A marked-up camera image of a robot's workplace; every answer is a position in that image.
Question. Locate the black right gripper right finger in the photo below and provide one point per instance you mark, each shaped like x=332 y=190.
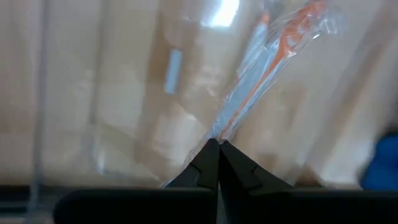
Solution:
x=295 y=207

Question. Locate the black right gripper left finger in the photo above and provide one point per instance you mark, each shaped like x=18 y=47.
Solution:
x=140 y=207

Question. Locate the large clear plastic bin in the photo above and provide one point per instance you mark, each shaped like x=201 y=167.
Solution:
x=93 y=93

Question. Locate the blue cloth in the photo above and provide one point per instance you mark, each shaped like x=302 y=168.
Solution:
x=382 y=165

